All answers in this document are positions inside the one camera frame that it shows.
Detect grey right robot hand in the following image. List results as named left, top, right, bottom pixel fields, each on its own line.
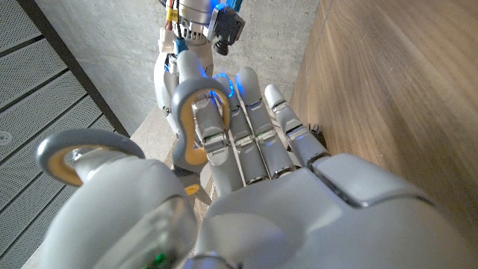
left=153, top=0, right=225, bottom=138

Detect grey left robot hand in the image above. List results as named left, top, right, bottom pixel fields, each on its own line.
left=39, top=67, right=478, bottom=269

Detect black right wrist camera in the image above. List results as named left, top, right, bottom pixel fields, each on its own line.
left=208, top=4, right=246, bottom=57

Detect scissors with tan handles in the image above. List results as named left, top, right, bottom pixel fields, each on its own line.
left=36, top=76, right=232, bottom=206

